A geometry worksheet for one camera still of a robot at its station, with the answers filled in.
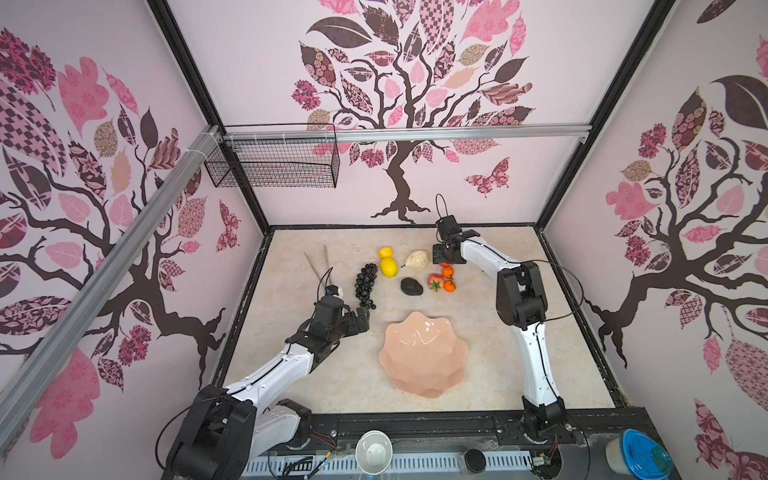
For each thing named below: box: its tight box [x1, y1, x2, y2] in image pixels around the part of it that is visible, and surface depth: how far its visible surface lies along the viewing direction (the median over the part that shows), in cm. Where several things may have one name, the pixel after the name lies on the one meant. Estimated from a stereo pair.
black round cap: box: [464, 449, 487, 474], surface depth 63 cm
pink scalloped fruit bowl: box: [380, 311, 468, 399], surface depth 87 cm
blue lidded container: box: [606, 428, 674, 480], surface depth 64 cm
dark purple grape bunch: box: [355, 263, 378, 310], surface depth 100 cm
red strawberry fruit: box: [427, 273, 445, 293], surface depth 100 cm
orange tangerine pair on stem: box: [442, 266, 457, 293], surface depth 105 cm
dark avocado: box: [400, 277, 424, 296], surface depth 99 cm
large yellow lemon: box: [380, 257, 399, 278], surface depth 105 cm
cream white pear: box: [400, 250, 429, 269], surface depth 106 cm
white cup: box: [355, 430, 393, 476], surface depth 71 cm
